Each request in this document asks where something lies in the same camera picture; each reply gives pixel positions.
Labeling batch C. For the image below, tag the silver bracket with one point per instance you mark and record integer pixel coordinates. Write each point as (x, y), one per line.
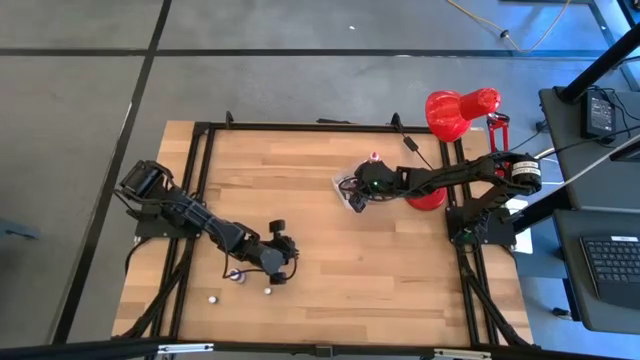
(185, 348)
(462, 353)

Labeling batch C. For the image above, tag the red desk lamp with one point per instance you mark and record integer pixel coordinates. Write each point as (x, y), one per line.
(450, 115)

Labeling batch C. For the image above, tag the black aluminium table frame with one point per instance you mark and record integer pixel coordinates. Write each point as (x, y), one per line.
(300, 127)

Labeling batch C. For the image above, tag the grey side desk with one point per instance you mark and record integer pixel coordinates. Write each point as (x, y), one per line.
(600, 190)
(570, 280)

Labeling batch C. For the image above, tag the black stand beam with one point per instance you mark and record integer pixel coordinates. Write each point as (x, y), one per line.
(600, 62)
(540, 210)

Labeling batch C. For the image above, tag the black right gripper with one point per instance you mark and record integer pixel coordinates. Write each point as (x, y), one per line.
(377, 177)

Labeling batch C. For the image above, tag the grey floor object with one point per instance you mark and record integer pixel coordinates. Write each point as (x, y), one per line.
(17, 230)

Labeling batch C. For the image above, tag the clear plastic container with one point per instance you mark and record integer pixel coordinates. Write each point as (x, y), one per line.
(346, 197)

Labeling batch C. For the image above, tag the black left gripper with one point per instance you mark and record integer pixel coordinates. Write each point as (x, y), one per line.
(275, 259)

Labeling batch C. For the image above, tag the black power adapter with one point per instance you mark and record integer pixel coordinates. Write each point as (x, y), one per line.
(597, 116)

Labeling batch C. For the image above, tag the white paper sheet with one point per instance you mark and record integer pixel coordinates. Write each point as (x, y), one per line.
(524, 240)

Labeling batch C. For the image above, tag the black keyboard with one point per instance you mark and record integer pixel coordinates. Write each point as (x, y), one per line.
(615, 265)

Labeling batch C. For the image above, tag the black rig crossbeam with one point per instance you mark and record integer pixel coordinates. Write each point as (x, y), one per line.
(75, 350)

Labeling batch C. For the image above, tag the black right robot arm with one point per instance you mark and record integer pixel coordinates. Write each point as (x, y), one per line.
(450, 175)

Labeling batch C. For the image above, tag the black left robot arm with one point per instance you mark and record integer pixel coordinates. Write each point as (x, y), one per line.
(200, 217)

